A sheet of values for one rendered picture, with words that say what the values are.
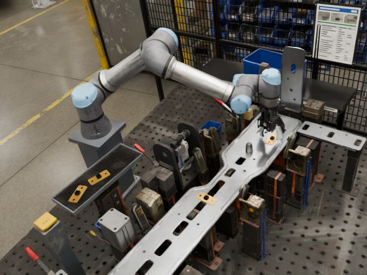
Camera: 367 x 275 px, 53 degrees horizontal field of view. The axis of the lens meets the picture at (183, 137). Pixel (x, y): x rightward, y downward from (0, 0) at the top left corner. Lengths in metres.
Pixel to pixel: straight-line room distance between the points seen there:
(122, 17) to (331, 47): 2.62
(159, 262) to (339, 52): 1.36
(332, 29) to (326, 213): 0.90
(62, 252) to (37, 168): 2.20
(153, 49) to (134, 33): 2.68
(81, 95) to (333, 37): 1.26
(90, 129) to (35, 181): 1.81
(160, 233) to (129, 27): 3.04
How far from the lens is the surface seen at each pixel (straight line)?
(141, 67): 1.65
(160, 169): 1.56
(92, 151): 1.82
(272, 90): 1.55
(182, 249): 1.38
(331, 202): 1.93
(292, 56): 1.83
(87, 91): 1.72
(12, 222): 3.26
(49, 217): 1.41
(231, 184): 1.56
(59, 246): 1.47
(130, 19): 4.11
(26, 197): 3.40
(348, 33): 2.01
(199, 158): 1.60
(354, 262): 1.74
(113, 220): 1.38
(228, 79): 2.19
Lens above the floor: 2.12
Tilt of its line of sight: 38 degrees down
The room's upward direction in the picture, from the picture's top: 10 degrees counter-clockwise
